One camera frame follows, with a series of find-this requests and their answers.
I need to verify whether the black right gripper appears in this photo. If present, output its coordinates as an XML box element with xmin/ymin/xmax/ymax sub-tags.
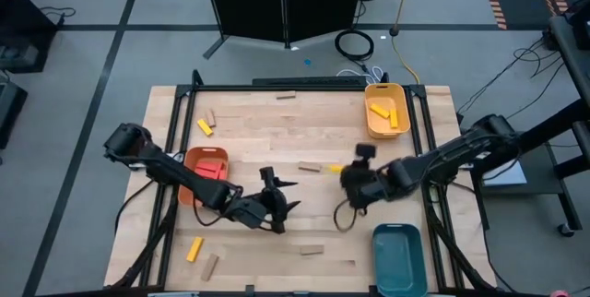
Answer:
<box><xmin>341</xmin><ymin>158</ymin><xmax>394</xmax><ymax>208</ymax></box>

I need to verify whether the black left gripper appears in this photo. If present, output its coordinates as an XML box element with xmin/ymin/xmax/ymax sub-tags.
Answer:
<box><xmin>229</xmin><ymin>165</ymin><xmax>302</xmax><ymax>235</ymax></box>

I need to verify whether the yellow plastic bin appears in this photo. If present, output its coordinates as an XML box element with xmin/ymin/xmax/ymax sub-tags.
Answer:
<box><xmin>363</xmin><ymin>82</ymin><xmax>412</xmax><ymax>140</ymax></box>

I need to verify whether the teal plastic bin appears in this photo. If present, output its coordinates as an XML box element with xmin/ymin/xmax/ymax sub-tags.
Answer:
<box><xmin>371</xmin><ymin>222</ymin><xmax>429</xmax><ymax>297</ymax></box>

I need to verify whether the orange plastic bin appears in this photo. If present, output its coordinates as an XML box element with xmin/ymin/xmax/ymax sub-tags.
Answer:
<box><xmin>177</xmin><ymin>145</ymin><xmax>230</xmax><ymax>208</ymax></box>

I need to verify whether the long black bar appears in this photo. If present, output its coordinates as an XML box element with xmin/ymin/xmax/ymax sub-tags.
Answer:
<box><xmin>251</xmin><ymin>76</ymin><xmax>369</xmax><ymax>88</ymax></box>

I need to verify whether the white paper sheet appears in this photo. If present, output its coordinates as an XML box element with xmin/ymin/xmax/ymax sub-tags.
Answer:
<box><xmin>481</xmin><ymin>158</ymin><xmax>529</xmax><ymax>187</ymax></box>

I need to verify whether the black folding partition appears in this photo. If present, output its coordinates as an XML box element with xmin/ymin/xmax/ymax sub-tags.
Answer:
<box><xmin>200</xmin><ymin>0</ymin><xmax>369</xmax><ymax>61</ymax></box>

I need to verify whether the black equipment cart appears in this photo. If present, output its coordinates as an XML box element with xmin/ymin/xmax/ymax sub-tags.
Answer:
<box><xmin>478</xmin><ymin>98</ymin><xmax>590</xmax><ymax>238</ymax></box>

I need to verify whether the black side desk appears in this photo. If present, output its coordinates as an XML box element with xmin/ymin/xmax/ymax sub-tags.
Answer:
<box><xmin>547</xmin><ymin>0</ymin><xmax>590</xmax><ymax>109</ymax></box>

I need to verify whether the black floor box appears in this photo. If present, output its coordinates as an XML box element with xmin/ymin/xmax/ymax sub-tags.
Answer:
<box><xmin>0</xmin><ymin>79</ymin><xmax>29</xmax><ymax>150</ymax></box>

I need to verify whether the black cabinet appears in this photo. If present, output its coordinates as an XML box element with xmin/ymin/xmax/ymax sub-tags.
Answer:
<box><xmin>0</xmin><ymin>0</ymin><xmax>60</xmax><ymax>75</ymax></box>

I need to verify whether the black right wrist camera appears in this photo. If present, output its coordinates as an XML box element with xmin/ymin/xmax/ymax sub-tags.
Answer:
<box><xmin>355</xmin><ymin>143</ymin><xmax>377</xmax><ymax>160</ymax></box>

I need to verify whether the black right arm cable loop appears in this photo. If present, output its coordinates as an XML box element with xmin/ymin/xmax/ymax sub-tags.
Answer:
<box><xmin>333</xmin><ymin>197</ymin><xmax>360</xmax><ymax>234</ymax></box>

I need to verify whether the black metal table frame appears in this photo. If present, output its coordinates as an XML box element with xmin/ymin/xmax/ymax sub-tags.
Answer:
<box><xmin>104</xmin><ymin>68</ymin><xmax>502</xmax><ymax>297</ymax></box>

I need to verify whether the white cable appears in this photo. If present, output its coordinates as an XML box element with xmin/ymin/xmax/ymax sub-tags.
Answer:
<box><xmin>336</xmin><ymin>65</ymin><xmax>384</xmax><ymax>85</ymax></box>

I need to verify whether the coiled black cable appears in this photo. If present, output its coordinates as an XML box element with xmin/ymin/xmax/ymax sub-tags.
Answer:
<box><xmin>334</xmin><ymin>28</ymin><xmax>375</xmax><ymax>62</ymax></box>

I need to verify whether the black floor cable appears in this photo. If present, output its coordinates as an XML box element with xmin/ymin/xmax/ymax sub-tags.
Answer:
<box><xmin>113</xmin><ymin>179</ymin><xmax>156</xmax><ymax>236</ymax></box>

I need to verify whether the yellow power cable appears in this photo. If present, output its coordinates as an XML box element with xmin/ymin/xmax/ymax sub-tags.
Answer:
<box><xmin>390</xmin><ymin>0</ymin><xmax>421</xmax><ymax>85</ymax></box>

